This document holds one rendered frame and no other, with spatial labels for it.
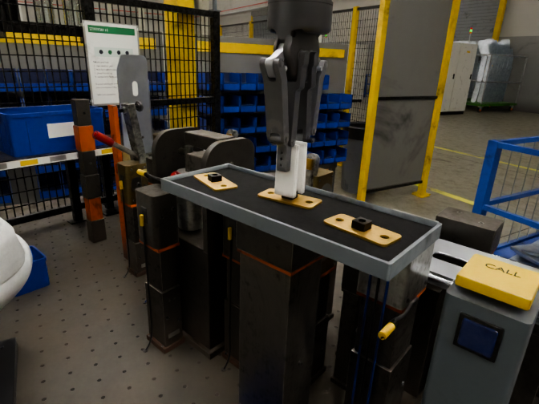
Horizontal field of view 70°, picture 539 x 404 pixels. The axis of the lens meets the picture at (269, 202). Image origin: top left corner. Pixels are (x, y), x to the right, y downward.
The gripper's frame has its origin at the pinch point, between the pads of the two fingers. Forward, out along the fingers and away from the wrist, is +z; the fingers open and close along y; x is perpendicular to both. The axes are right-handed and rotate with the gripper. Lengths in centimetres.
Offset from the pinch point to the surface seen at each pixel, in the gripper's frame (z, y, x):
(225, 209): 4.7, -7.6, 5.0
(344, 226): 4.1, -4.7, -9.9
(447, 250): 20.4, 33.0, -18.1
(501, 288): 4.4, -8.4, -25.8
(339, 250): 4.3, -10.3, -11.7
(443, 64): -16, 387, 47
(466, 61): -31, 1271, 132
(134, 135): 8, 27, 64
